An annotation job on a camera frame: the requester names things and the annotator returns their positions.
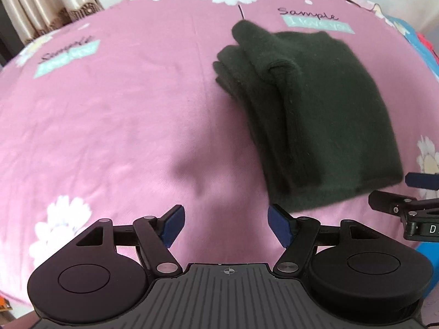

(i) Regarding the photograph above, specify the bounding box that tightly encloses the dark green knit sweater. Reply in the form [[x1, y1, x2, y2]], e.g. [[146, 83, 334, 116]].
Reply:
[[213, 20, 403, 212]]

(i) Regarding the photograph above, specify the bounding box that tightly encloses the blue patterned blanket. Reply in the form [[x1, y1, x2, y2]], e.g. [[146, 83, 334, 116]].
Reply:
[[392, 18, 438, 76]]

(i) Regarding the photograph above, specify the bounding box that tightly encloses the beige lace-trimmed curtain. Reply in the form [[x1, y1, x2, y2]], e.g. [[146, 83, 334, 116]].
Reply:
[[1, 0, 102, 45]]

